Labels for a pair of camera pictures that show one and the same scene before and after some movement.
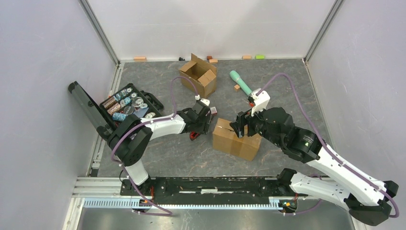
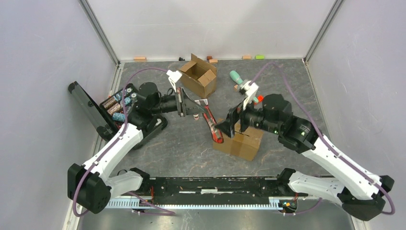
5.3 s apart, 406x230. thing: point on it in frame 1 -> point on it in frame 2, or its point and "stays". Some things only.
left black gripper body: (202, 124) -> (179, 99)
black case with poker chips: (110, 113) stays
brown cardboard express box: (202, 75) stays
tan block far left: (140, 59) stays
